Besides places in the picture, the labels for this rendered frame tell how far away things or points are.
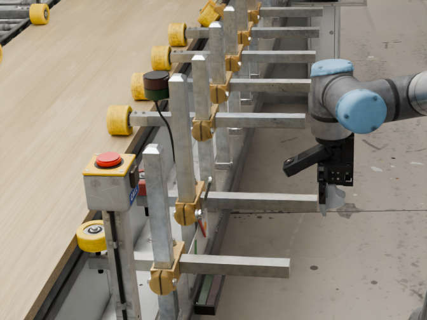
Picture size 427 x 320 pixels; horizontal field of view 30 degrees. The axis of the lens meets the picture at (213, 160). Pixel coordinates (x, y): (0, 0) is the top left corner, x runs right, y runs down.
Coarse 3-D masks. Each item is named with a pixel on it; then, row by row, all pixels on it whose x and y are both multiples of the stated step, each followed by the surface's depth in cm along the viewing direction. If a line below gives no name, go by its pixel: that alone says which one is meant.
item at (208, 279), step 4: (208, 276) 188; (212, 276) 188; (208, 280) 186; (204, 284) 185; (208, 284) 185; (204, 288) 183; (208, 288) 183; (204, 292) 182; (200, 296) 181; (204, 296) 181; (200, 300) 179; (204, 300) 179; (200, 304) 178; (204, 304) 178
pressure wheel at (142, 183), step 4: (140, 172) 193; (140, 176) 191; (144, 176) 191; (140, 180) 189; (144, 180) 189; (140, 184) 188; (144, 184) 188; (140, 188) 188; (144, 188) 188; (140, 192) 189; (144, 192) 189; (144, 208) 195; (148, 212) 195; (148, 216) 196
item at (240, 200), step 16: (176, 192) 192; (208, 192) 191; (224, 192) 191; (240, 192) 191; (224, 208) 190; (240, 208) 189; (256, 208) 188; (272, 208) 188; (288, 208) 187; (304, 208) 186
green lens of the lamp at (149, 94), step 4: (144, 88) 175; (168, 88) 175; (144, 92) 175; (148, 92) 174; (152, 92) 173; (156, 92) 173; (160, 92) 173; (164, 92) 174; (168, 92) 175; (144, 96) 176; (148, 96) 174; (152, 96) 174; (156, 96) 174; (160, 96) 174; (164, 96) 174; (168, 96) 175
